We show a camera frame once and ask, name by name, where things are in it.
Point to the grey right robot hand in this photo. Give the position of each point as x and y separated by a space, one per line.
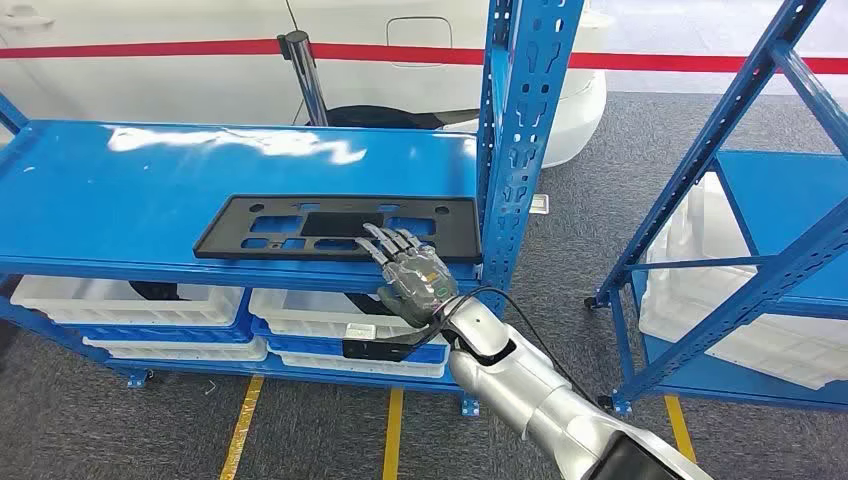
417 278

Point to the black plastic panel part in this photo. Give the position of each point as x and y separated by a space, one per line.
450 232

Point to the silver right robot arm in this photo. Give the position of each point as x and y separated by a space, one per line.
530 391

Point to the black curved part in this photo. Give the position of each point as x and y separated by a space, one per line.
159 291
366 306

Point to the blue metal shelf rack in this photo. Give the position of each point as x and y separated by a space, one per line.
762 285
166 192

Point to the metal floor socket plate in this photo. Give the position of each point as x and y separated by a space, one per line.
539 204

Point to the white car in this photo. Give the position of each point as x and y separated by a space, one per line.
199 86

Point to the red barrier belt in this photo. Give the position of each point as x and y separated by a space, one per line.
166 48

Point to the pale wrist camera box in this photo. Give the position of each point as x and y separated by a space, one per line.
360 331

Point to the black camera bracket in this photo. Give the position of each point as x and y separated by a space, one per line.
378 349

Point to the chrome stanchion post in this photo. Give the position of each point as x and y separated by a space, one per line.
308 79

